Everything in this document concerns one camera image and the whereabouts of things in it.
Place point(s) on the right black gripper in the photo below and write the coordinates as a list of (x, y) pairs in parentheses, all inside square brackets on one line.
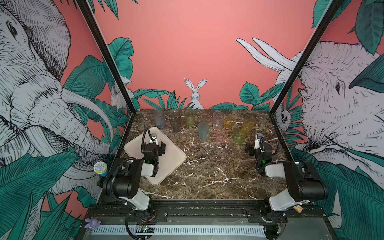
[(250, 148)]

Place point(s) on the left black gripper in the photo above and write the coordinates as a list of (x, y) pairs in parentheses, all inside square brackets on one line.
[(161, 148)]

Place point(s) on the beige plastic tray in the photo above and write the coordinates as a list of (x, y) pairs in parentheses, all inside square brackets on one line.
[(168, 162)]

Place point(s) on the blue-grey transparent tumbler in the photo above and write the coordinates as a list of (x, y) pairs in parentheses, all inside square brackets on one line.
[(159, 117)]

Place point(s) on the dark smoky transparent tumbler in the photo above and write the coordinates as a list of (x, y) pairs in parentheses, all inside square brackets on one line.
[(175, 120)]

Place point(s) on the light green faceted tumbler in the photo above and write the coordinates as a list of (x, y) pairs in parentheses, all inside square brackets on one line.
[(190, 117)]

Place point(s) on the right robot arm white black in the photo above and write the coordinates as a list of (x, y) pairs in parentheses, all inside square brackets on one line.
[(304, 183)]

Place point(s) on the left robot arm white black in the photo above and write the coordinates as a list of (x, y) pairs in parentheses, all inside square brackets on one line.
[(121, 185)]

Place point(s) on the green short tumbler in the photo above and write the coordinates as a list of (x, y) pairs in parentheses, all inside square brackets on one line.
[(239, 136)]

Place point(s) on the yellow tall tumbler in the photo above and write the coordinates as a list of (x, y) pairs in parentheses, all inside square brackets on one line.
[(248, 124)]

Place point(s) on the pink faceted short tumbler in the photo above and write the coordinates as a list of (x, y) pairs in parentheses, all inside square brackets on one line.
[(221, 135)]

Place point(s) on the amber faceted tumbler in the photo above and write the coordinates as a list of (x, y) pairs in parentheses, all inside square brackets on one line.
[(229, 121)]

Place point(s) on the teal frosted tumbler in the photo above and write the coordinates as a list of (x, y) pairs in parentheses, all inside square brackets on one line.
[(203, 129)]

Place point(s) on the clear pink tall tumbler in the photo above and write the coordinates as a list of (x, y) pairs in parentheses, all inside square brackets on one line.
[(218, 119)]

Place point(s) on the white ribbed vent strip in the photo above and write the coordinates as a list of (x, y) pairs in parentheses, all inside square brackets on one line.
[(167, 230)]

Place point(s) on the purple small toy figure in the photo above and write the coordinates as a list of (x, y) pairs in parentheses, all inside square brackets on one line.
[(92, 224)]

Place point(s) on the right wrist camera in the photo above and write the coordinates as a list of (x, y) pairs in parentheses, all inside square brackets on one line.
[(258, 141)]

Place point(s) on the wooden tag on rail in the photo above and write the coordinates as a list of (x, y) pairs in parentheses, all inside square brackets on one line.
[(298, 208)]

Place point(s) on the black front frame rail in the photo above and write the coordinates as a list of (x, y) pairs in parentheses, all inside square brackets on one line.
[(255, 211)]

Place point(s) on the black left frame post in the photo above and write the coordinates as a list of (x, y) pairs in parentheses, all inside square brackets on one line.
[(103, 47)]

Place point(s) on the black frame post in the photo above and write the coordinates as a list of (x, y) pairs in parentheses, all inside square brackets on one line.
[(103, 47), (325, 20)]

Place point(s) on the black right frame post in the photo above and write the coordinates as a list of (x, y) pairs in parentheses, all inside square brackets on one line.
[(325, 20)]

